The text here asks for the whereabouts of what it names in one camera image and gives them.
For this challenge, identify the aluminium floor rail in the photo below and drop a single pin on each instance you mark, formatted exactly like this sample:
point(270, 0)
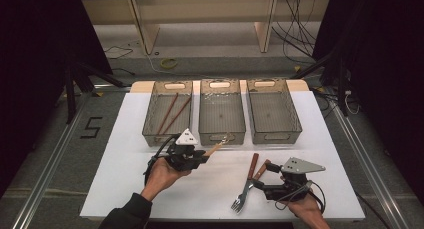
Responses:
point(50, 169)
point(366, 165)

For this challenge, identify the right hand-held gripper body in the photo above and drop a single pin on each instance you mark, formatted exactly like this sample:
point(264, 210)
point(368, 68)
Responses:
point(300, 166)

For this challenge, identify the brown wooden chopstick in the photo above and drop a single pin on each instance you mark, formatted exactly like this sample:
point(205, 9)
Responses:
point(178, 114)
point(167, 113)

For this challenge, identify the light wooden desk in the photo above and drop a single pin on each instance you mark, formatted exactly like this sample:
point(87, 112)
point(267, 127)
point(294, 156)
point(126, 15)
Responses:
point(200, 9)

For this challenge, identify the black metal stand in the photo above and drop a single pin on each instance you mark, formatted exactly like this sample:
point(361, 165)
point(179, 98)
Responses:
point(341, 89)

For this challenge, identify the smoky transparent plastic bin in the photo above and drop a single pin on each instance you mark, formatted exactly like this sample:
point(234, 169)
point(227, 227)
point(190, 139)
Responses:
point(221, 117)
point(151, 122)
point(273, 114)

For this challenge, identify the white table cover sheet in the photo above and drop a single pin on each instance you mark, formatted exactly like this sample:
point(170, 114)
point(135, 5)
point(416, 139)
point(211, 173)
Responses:
point(126, 139)

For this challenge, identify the black tripod stand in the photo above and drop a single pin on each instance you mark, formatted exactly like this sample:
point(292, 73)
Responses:
point(70, 99)

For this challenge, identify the person's left hand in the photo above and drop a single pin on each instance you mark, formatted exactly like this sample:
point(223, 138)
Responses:
point(160, 177)

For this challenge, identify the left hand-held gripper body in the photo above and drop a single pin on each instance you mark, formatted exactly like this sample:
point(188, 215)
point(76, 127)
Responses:
point(186, 140)

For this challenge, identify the person's right hand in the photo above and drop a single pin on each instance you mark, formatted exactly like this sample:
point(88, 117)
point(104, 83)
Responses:
point(308, 209)

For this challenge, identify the black curtain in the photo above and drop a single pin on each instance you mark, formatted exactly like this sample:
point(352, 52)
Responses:
point(390, 72)
point(33, 72)

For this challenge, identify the yellow tape roll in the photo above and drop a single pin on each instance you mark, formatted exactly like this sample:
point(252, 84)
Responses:
point(169, 63)

